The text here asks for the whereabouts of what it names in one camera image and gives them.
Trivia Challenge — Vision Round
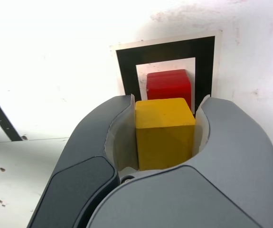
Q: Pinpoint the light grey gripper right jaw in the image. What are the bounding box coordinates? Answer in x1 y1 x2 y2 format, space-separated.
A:
86 94 273 228

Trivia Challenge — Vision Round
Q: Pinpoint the black tape square outline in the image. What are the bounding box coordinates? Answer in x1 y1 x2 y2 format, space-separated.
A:
115 35 216 113

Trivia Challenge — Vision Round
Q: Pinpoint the black tape strip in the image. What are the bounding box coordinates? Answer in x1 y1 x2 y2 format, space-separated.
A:
0 82 23 142

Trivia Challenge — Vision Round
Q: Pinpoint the yellow cube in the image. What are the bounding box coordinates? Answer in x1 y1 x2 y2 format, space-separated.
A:
135 97 196 171

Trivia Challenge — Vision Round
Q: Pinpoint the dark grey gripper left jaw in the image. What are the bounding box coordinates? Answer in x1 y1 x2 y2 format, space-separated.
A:
27 94 137 228

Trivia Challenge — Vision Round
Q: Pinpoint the red cube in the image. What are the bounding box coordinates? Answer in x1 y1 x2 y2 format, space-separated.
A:
146 69 192 111

